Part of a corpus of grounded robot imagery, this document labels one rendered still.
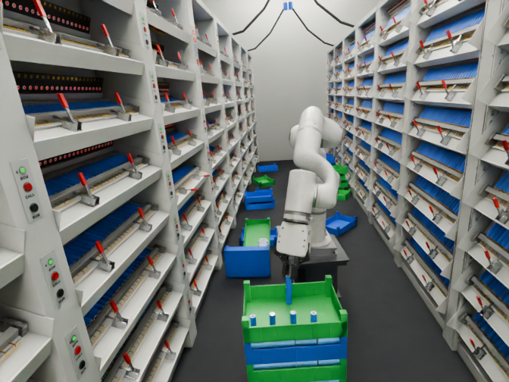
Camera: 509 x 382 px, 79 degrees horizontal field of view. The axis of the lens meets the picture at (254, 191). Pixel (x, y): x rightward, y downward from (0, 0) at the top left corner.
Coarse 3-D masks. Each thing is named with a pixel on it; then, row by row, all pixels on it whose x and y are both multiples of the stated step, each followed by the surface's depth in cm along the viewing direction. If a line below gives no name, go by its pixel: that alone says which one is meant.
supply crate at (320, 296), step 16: (256, 288) 107; (272, 288) 107; (304, 288) 107; (320, 288) 108; (256, 304) 106; (272, 304) 105; (304, 304) 104; (320, 304) 103; (336, 304) 99; (256, 320) 98; (288, 320) 97; (304, 320) 97; (320, 320) 96; (336, 320) 96; (256, 336) 89; (272, 336) 89; (288, 336) 89; (304, 336) 89; (320, 336) 89; (336, 336) 90
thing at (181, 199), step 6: (186, 162) 197; (192, 162) 197; (198, 162) 196; (204, 168) 197; (204, 174) 192; (192, 180) 176; (198, 180) 179; (204, 180) 192; (186, 186) 165; (192, 186) 168; (198, 186) 180; (192, 192) 167; (180, 198) 149; (186, 198) 157; (180, 204) 147
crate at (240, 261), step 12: (228, 252) 204; (240, 252) 203; (252, 252) 202; (264, 252) 201; (228, 264) 207; (240, 264) 206; (252, 264) 205; (264, 264) 204; (228, 276) 210; (240, 276) 209; (252, 276) 208; (264, 276) 207
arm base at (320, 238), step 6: (312, 216) 169; (318, 216) 169; (324, 216) 171; (312, 222) 170; (318, 222) 170; (324, 222) 172; (312, 228) 172; (318, 228) 171; (324, 228) 174; (312, 234) 173; (318, 234) 173; (324, 234) 176; (312, 240) 174; (318, 240) 174; (324, 240) 177; (330, 240) 177; (312, 246) 171; (318, 246) 171; (324, 246) 172
